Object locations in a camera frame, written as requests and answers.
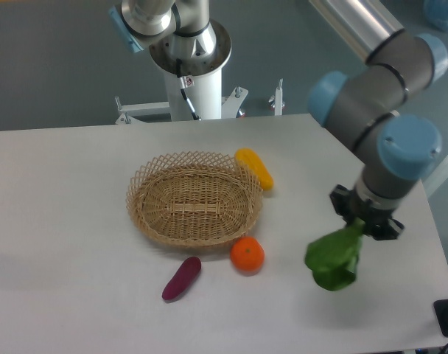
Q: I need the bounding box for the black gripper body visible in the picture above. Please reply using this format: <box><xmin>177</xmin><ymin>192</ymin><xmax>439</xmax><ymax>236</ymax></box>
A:
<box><xmin>329</xmin><ymin>184</ymin><xmax>405</xmax><ymax>240</ymax></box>

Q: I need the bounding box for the green bok choy vegetable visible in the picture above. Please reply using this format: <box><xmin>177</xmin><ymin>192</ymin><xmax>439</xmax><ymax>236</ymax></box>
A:
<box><xmin>304</xmin><ymin>218</ymin><xmax>365</xmax><ymax>291</ymax></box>

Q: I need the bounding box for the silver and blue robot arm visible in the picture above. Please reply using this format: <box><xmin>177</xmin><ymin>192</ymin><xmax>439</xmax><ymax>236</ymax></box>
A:
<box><xmin>108</xmin><ymin>1</ymin><xmax>448</xmax><ymax>240</ymax></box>

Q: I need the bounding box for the woven wicker basket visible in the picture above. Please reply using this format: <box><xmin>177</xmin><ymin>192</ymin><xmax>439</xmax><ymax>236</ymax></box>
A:
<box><xmin>126</xmin><ymin>151</ymin><xmax>263</xmax><ymax>249</ymax></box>

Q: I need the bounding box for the orange tangerine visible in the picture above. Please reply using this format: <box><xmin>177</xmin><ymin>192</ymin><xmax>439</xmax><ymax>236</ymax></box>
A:
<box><xmin>230</xmin><ymin>236</ymin><xmax>265</xmax><ymax>273</ymax></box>

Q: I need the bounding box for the yellow pepper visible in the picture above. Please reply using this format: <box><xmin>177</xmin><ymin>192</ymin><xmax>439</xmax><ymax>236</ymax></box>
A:
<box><xmin>234</xmin><ymin>147</ymin><xmax>274</xmax><ymax>191</ymax></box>

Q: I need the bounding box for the purple sweet potato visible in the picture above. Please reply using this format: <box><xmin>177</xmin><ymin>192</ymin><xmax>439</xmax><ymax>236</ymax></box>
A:
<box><xmin>161</xmin><ymin>257</ymin><xmax>202</xmax><ymax>302</ymax></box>

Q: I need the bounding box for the blue plastic bag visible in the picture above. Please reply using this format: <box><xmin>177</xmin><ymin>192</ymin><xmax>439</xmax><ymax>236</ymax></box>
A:
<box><xmin>423</xmin><ymin>0</ymin><xmax>448</xmax><ymax>32</ymax></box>

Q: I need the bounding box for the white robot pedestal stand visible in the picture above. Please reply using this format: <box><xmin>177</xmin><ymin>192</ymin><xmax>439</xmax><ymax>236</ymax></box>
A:
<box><xmin>114</xmin><ymin>62</ymin><xmax>287</xmax><ymax>125</ymax></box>

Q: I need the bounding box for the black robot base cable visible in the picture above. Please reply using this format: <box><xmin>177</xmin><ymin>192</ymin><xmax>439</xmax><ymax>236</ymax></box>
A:
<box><xmin>175</xmin><ymin>58</ymin><xmax>202</xmax><ymax>122</ymax></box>

